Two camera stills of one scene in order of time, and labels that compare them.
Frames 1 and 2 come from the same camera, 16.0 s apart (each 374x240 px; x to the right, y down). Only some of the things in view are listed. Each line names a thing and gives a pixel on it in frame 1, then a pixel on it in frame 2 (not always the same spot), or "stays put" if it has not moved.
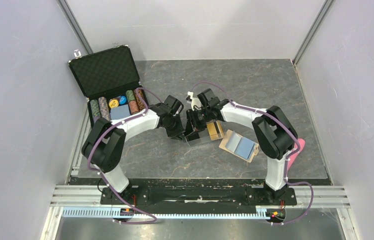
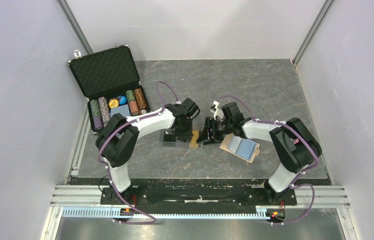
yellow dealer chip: (113, 103) stays put
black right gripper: (192, 125) → (210, 123)
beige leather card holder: (241, 146) stays put
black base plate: (199, 197) stays put
